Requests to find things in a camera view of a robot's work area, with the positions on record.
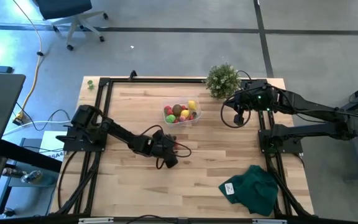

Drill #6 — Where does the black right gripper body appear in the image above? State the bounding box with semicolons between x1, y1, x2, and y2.
233;86;256;126

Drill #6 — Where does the dark office chair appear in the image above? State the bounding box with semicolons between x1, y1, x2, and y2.
35;0;109;52

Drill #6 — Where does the white floor cable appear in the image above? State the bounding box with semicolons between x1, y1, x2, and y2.
3;120;71;138

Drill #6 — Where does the black table edge bar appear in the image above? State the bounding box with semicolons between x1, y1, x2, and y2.
0;214;358;224

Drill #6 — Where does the dark green cloth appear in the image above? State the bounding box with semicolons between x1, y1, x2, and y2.
218;164;279;217

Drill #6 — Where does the clear plastic tupperware container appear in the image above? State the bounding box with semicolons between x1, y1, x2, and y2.
162;96;203;127

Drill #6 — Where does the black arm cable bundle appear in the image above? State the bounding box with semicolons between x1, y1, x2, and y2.
56;151;103;216
265;155;311;217

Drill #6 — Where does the small green potted plant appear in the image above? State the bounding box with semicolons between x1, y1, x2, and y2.
204;63;242;100

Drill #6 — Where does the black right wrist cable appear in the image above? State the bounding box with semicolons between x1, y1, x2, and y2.
221;70;253;129

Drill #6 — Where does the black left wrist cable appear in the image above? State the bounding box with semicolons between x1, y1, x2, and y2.
139;124;193;171

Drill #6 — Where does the black aluminium table frame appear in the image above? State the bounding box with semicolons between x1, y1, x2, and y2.
54;77;313;218

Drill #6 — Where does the grey metal shelf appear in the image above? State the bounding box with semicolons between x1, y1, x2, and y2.
0;161;58;218

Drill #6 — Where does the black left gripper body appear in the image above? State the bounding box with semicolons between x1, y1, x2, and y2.
149;129;180;169

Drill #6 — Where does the shiny clear bottle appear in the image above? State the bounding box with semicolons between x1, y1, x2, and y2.
20;169;44;184

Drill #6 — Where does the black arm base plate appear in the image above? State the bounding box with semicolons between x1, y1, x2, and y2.
63;128;108;152
258;129;304;155

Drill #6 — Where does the yellow cable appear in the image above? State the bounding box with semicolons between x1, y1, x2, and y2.
12;0;43;121

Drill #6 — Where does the black desk beam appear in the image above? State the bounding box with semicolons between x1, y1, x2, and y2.
0;139;63;174

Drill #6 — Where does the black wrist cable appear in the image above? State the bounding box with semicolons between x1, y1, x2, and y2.
221;70;253;129
139;124;193;171

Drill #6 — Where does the white printed box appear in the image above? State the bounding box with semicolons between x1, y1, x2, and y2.
39;130;68;162

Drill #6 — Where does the white label strip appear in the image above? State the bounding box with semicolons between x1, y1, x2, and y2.
78;217;114;224
252;218;288;224

